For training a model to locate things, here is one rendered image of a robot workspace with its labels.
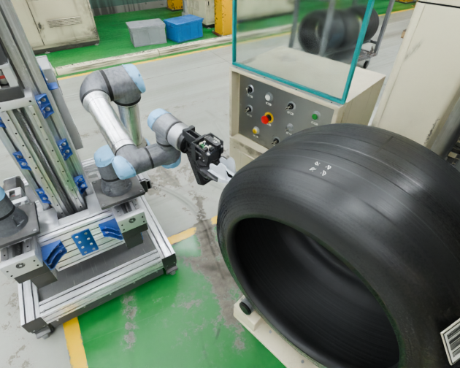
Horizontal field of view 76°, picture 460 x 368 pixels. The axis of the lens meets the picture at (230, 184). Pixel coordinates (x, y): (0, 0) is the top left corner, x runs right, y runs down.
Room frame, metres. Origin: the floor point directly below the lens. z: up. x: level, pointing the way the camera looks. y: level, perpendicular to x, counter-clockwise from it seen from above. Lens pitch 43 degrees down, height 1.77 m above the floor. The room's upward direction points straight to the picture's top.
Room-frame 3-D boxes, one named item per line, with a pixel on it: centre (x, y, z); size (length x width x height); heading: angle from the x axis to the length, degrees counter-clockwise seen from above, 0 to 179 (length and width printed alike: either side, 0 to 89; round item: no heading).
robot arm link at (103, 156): (1.13, 0.58, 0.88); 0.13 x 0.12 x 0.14; 125
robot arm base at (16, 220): (0.87, 1.01, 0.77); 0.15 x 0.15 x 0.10
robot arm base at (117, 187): (1.13, 0.59, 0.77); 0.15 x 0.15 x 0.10
